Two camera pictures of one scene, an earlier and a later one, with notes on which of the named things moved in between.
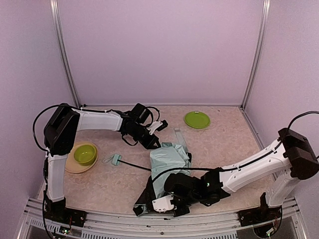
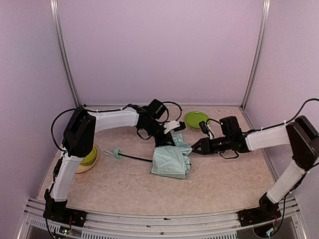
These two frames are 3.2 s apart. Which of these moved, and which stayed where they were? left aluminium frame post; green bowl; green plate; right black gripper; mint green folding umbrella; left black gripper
Moved: right black gripper; left black gripper; mint green folding umbrella
Stayed: left aluminium frame post; green plate; green bowl
